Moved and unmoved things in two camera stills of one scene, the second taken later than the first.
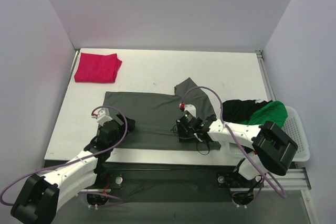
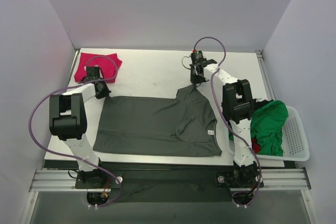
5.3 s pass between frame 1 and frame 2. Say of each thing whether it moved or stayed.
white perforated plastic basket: stayed
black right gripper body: moved
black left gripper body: moved
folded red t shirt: stayed
